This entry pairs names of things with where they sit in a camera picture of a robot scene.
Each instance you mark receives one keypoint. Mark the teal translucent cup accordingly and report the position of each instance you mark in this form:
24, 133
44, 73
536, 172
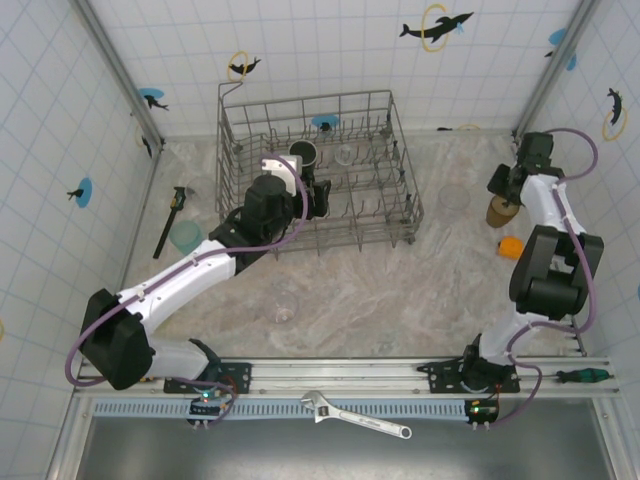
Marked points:
185, 236

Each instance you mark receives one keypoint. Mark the black controller board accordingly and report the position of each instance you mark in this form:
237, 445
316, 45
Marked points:
480, 411
205, 407

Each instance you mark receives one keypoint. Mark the brown cup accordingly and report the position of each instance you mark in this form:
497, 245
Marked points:
500, 217

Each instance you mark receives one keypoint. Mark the black mug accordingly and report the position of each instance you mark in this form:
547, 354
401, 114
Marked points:
303, 152

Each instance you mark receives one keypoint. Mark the green black screwdriver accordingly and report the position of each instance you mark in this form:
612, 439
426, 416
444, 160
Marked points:
595, 375

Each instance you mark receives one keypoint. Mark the silver adjustable wrench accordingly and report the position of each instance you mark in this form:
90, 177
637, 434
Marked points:
325, 410

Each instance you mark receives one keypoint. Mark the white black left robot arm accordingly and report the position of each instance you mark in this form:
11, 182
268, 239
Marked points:
190, 280

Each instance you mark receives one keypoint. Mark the aluminium frame post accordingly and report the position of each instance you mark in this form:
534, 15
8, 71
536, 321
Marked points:
122, 75
537, 100

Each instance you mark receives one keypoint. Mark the small clear cup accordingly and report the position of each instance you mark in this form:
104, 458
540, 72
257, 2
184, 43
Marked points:
345, 156

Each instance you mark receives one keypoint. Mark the black fish blue circle sticker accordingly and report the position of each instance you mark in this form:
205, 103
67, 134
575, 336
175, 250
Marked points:
84, 192
320, 120
150, 95
557, 36

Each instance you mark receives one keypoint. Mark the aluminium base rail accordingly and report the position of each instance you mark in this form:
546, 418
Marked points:
325, 372

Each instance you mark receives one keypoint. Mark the orange tape measure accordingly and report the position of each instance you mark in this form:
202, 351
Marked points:
511, 248

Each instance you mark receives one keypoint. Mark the black yellow caliper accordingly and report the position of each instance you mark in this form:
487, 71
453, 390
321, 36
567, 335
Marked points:
176, 200

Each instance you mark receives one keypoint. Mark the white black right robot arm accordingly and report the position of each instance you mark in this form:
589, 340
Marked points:
539, 197

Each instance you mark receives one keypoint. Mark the clear faceted plastic cup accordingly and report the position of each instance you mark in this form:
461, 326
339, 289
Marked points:
202, 186
283, 312

